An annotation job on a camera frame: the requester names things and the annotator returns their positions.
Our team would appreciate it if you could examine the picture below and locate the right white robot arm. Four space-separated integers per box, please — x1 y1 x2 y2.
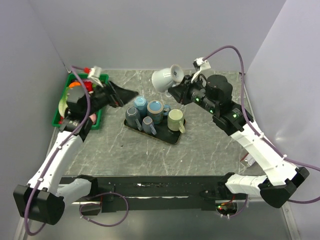
168 74 310 208

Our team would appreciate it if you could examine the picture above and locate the pale green mug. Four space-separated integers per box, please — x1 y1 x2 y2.
167 109 186 134

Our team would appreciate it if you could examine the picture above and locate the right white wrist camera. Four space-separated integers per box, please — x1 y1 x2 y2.
191 57 212 83

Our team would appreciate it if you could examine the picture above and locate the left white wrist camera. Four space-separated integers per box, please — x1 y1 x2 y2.
87 66 103 87

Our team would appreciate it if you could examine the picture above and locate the toy cabbage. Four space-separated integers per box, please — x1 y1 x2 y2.
58 92 68 118

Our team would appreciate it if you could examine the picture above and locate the dark grey mug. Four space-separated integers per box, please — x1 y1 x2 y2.
125 106 143 131

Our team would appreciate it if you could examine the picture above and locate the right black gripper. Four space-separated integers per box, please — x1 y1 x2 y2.
167 73 218 115

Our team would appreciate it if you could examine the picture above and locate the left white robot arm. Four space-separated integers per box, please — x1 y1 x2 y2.
13 81 138 225

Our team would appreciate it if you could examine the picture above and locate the black serving tray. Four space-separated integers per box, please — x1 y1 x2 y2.
123 116 182 145

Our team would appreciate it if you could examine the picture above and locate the blue mug tan rim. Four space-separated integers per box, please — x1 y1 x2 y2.
147 100 171 125

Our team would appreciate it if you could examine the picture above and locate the pink toy onion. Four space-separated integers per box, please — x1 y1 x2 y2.
89 113 98 125

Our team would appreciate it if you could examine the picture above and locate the green plastic crate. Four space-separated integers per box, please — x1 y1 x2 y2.
52 73 109 130

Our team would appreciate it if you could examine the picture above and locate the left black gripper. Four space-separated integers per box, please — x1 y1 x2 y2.
83 79 139 117

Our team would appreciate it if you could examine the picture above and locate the light blue hexagonal mug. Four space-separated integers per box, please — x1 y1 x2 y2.
133 96 148 119

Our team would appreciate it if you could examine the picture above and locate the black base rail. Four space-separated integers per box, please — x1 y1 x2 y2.
59 174 251 213

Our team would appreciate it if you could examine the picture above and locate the red toy pepper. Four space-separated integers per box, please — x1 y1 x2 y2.
83 81 94 94

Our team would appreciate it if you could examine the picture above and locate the white footed mug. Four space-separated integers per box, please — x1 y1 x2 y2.
151 64 185 98

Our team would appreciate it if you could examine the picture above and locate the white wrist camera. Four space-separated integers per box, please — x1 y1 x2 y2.
87 66 103 87
191 57 212 83

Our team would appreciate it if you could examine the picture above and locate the small slate grey mug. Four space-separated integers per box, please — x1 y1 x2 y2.
142 116 157 135

